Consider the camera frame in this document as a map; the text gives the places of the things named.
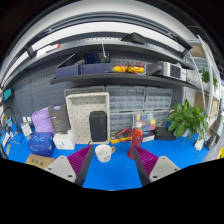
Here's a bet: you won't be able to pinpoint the blue printed box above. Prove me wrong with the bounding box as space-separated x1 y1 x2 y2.
27 132 56 158

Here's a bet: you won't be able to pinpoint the clear box coloured parts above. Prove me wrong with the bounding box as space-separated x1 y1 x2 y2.
132 112 158 132

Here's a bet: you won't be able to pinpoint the navy blue flat box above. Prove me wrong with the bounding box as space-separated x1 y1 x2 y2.
79 63 114 75

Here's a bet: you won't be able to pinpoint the dark grey overhead shelf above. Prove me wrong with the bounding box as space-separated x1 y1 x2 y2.
1 31 196 89

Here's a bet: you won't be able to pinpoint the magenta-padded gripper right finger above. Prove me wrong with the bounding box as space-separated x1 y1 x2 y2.
132 145 181 187

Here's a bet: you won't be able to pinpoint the small white printed box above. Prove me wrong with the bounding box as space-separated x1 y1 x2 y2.
20 121 33 138

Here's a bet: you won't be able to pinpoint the purple bag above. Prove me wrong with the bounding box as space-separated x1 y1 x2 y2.
31 107 54 134

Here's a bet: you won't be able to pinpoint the cream dotted pegboard tray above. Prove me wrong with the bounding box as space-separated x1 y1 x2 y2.
65 92 111 145

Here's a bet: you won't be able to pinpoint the grey small-parts drawer cabinet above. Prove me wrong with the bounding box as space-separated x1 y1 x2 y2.
105 85 147 113
63 85 106 98
109 111 134 134
144 87 174 112
156 110 171 128

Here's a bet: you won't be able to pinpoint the white power adapter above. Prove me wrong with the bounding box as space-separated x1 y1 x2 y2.
193 138 205 152

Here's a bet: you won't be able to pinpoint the black rounded speaker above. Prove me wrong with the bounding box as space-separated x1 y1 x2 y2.
88 110 108 143

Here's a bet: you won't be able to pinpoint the black lamp head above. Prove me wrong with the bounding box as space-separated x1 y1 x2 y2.
120 32 147 45

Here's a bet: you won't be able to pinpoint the yellow multimeter red leads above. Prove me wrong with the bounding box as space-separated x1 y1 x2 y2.
112 62 146 74
109 127 134 144

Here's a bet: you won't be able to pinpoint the dark grey workbench shelf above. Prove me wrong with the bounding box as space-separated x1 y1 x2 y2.
49 73 199 90

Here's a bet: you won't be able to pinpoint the black zip case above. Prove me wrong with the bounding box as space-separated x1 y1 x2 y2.
153 126 178 141

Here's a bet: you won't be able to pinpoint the black desk device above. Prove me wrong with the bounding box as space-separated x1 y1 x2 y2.
204 129 221 150

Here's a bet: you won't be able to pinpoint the dark grey flat box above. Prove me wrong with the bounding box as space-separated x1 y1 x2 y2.
48 104 72 134

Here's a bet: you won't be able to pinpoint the white shelf unit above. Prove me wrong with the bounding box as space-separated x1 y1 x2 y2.
186 33 223 134

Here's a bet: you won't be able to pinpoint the green potted plant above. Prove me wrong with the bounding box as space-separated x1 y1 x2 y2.
166 99 210 140

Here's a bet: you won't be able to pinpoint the black box white label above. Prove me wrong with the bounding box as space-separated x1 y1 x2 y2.
142 129 157 143

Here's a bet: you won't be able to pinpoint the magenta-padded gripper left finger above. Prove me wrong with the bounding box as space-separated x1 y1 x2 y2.
44 144 95 187

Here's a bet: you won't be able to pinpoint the red drink bottle white cap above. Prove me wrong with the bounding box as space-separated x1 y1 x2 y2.
127 121 145 160

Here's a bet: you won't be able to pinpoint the teal wall holder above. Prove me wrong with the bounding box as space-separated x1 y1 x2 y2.
2 88 13 102

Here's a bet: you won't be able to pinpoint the white bench instrument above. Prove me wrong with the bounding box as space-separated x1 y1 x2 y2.
158 61 188 81

